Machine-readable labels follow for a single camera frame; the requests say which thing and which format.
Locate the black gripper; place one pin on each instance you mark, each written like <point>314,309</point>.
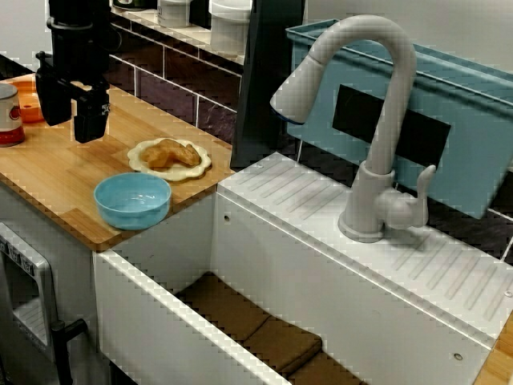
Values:
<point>78,56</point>

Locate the tomato print tin can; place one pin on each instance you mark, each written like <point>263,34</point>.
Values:
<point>10,120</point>

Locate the light blue bowl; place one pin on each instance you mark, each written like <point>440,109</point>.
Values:
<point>132,204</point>

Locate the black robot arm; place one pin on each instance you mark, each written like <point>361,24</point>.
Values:
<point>80,12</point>

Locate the brown toy croissant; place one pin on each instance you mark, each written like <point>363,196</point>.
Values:
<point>168,154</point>

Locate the dark jar with green label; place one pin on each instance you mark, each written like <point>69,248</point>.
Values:
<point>134,4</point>

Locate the cream scalloped plate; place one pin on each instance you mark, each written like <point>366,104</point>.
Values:
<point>188,170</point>

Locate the white jar with label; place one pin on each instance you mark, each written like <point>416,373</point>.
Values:
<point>172,12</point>

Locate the plain white jar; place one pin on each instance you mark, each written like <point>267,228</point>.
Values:
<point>228,28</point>

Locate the grey toy appliance panel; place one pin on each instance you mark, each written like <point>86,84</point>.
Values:
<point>36,288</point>

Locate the dark upright pillar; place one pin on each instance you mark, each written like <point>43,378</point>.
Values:
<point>264,100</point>

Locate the brown folded cloth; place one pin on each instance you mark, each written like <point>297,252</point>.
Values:
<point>248,321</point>

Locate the white sink basin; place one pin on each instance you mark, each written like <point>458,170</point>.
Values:
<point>320,280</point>

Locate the grey toy faucet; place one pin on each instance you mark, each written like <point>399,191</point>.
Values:
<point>384,140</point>

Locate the teal plastic dish rack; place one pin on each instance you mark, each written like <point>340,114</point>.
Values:
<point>461,116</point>

